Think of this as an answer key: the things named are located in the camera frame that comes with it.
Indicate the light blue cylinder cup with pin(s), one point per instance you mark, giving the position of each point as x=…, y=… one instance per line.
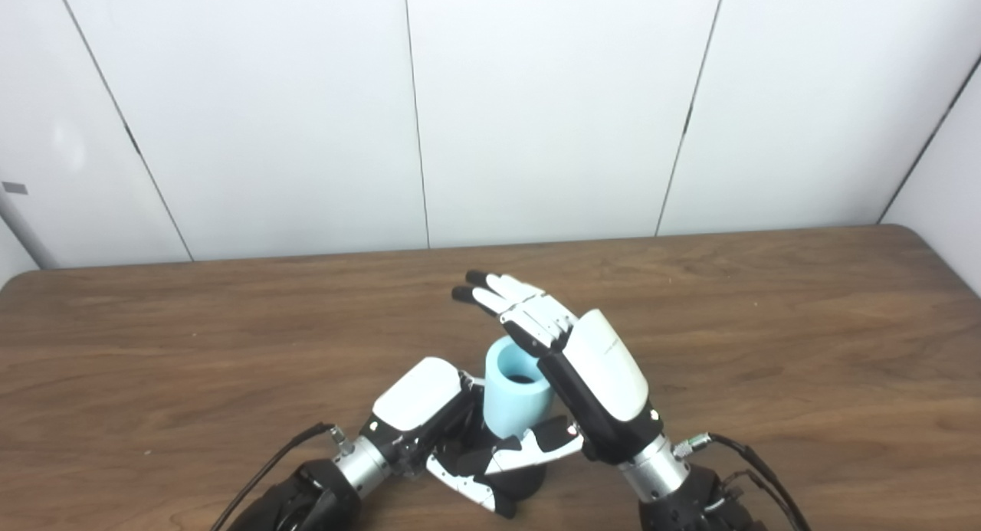
x=510, y=404

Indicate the black nozzle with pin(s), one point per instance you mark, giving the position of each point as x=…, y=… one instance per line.
x=525, y=481

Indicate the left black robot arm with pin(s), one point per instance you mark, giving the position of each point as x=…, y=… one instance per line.
x=306, y=493

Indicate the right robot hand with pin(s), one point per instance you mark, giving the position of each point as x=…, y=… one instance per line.
x=602, y=370

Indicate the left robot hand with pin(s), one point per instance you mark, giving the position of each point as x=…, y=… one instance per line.
x=418, y=397

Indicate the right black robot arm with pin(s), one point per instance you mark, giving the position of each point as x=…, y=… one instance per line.
x=674, y=500

